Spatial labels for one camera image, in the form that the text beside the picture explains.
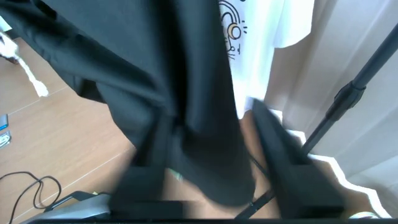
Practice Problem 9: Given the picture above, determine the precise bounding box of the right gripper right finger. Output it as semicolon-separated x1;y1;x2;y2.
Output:
251;98;345;219

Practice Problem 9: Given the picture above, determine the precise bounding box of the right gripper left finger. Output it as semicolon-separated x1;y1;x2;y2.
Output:
109;114;185;219

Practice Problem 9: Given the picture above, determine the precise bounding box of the black garment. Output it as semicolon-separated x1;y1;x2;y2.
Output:
0;0;256;208

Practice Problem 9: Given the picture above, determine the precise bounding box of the white printed T-shirt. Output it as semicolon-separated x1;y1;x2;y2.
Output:
216;0;316;121

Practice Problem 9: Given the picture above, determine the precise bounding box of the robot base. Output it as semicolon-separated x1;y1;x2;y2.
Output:
18;190;113;224

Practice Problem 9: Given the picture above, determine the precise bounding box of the black clothes rack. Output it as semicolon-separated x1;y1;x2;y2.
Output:
234;22;398;220

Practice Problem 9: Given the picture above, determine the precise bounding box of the thin black floor cable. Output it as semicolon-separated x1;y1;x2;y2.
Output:
0;170;63;224

